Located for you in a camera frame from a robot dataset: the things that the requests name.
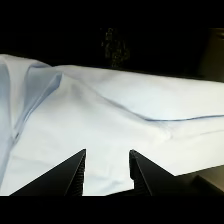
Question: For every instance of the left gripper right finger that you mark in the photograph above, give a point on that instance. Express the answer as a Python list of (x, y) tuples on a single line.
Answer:
[(150, 178)]

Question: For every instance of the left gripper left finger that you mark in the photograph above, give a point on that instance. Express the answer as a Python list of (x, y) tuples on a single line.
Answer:
[(63, 178)]

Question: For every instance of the light blue shirt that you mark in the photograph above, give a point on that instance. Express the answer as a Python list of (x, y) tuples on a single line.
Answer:
[(100, 116)]

